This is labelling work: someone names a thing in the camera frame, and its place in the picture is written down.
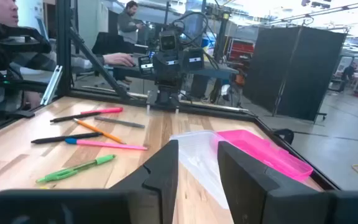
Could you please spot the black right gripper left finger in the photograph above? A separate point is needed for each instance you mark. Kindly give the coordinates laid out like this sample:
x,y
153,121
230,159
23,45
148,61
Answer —
x,y
163,174

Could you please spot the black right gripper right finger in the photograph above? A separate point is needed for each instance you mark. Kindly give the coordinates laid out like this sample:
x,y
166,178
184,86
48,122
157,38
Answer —
x,y
244,186

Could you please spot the clear pencil box pink lid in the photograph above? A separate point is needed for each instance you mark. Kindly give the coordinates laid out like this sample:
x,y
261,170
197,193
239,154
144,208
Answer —
x,y
259,149

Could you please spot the pink pencil blue eraser cap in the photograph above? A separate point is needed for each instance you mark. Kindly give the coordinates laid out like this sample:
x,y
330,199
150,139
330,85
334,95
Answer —
x,y
110,144

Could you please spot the grey pencil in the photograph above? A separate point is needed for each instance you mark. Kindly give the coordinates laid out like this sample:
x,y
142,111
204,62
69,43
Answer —
x,y
120,122

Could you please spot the pink highlighter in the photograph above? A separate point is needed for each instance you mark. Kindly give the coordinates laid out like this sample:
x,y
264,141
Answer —
x,y
104,110

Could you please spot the orange pencil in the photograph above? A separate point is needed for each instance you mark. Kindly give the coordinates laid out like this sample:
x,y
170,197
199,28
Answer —
x,y
98,130

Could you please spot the green pen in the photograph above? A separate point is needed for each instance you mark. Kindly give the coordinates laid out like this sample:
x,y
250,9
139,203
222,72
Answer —
x,y
76,169

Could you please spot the black marker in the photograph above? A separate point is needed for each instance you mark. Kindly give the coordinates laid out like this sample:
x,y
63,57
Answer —
x,y
67,137

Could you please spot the black pen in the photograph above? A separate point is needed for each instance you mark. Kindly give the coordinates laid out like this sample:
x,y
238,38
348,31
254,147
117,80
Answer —
x,y
73,117

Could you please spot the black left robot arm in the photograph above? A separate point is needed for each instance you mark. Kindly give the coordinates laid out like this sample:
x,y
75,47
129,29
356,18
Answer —
x,y
166,90

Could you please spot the grey work table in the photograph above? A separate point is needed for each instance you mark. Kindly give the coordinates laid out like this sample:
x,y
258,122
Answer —
x,y
216,73

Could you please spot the person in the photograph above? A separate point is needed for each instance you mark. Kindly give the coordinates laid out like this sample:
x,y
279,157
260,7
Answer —
x,y
2,12
348,74
129,21

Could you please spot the red tool cabinet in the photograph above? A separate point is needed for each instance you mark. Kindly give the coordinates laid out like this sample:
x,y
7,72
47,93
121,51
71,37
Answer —
x,y
241,49

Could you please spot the black partition screen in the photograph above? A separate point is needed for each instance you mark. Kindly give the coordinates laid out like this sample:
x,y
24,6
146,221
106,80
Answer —
x,y
294,71

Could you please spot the black articulated equipment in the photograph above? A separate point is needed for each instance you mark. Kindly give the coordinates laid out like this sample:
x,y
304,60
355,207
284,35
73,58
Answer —
x,y
17,40

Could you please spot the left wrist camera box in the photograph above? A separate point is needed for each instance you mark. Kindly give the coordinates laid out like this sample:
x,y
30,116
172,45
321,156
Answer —
x,y
168,42

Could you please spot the black bracket bar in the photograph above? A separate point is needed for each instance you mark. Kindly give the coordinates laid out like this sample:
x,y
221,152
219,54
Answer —
x,y
283,133

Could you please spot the silver aluminium bracket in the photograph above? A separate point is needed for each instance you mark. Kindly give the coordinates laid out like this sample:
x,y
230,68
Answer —
x,y
51,85

